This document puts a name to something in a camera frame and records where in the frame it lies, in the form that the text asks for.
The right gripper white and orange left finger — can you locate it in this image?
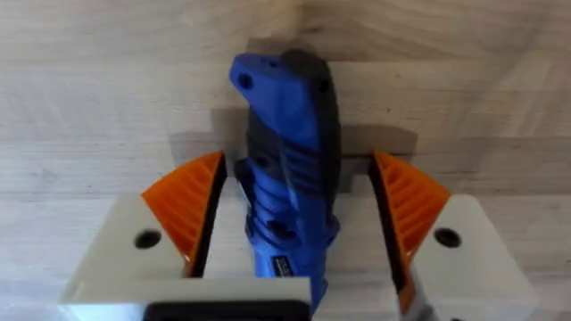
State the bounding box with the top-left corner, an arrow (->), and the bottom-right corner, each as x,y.
57,150 -> 228,306

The right gripper white and orange right finger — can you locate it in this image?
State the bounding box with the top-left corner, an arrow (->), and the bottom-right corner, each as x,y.
368,150 -> 540,321

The blue electric screwdriver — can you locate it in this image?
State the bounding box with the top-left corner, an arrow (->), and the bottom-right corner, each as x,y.
228,48 -> 343,316

